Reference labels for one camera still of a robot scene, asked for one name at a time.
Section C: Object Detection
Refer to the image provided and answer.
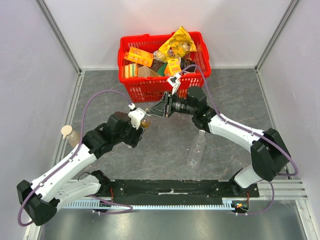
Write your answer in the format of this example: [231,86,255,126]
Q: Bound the yellow tea bottle red label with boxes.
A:
[140,114,151,129]

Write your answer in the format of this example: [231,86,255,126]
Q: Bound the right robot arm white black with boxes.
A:
[147,86,290,197]

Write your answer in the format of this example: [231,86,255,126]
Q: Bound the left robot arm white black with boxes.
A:
[16,108,146,227]

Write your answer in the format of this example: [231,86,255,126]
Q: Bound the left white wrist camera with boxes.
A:
[128,103,146,129]

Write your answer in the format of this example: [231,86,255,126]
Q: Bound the striped sponge pack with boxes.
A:
[124,63,138,79]

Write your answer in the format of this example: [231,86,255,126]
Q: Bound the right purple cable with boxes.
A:
[179,64,299,216]

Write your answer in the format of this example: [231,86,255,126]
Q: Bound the red plastic shopping basket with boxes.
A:
[117,31,212,103]

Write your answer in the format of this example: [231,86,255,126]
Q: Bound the empty clear plastic bottle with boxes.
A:
[186,130,207,169]

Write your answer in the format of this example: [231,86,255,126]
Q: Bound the orange box left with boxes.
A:
[124,46,154,67]

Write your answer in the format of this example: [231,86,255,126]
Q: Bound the yellow snack bag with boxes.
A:
[158,26,197,62]

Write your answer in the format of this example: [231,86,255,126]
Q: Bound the wooden block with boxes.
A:
[137,66,161,78]

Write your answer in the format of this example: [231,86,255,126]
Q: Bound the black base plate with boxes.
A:
[99,179,260,206]

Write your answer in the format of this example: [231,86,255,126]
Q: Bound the white cable duct rail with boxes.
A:
[63,198,235,211]

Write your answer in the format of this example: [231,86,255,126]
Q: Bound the green package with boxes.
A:
[157,62,168,77]

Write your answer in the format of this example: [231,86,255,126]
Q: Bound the beige bottle round cap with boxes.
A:
[60,125,80,148]

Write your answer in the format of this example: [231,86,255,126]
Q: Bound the orange box right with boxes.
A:
[164,58,181,77]

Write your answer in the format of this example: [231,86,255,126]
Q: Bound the orange box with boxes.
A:
[164,58,181,77]
[124,46,154,67]

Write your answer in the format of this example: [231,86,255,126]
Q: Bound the clear wrapped snack pack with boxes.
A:
[153,50,166,62]

